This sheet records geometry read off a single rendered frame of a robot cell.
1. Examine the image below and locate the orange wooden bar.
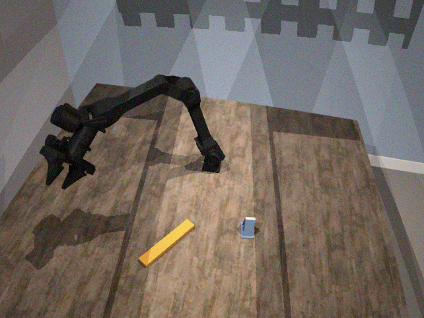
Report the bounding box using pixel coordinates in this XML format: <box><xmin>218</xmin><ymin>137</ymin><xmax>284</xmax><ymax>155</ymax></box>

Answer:
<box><xmin>139</xmin><ymin>219</ymin><xmax>194</xmax><ymax>268</ymax></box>

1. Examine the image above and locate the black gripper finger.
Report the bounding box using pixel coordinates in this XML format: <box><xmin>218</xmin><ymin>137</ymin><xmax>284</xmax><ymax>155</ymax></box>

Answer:
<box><xmin>62</xmin><ymin>165</ymin><xmax>87</xmax><ymax>189</ymax></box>
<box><xmin>45</xmin><ymin>157</ymin><xmax>64</xmax><ymax>186</ymax></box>

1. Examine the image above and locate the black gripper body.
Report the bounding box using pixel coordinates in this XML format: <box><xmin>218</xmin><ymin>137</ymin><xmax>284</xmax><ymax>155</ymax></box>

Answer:
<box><xmin>39</xmin><ymin>135</ymin><xmax>95</xmax><ymax>175</ymax></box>

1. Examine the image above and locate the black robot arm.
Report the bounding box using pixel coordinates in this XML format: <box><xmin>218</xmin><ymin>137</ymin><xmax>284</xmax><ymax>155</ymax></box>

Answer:
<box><xmin>45</xmin><ymin>75</ymin><xmax>225</xmax><ymax>173</ymax></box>

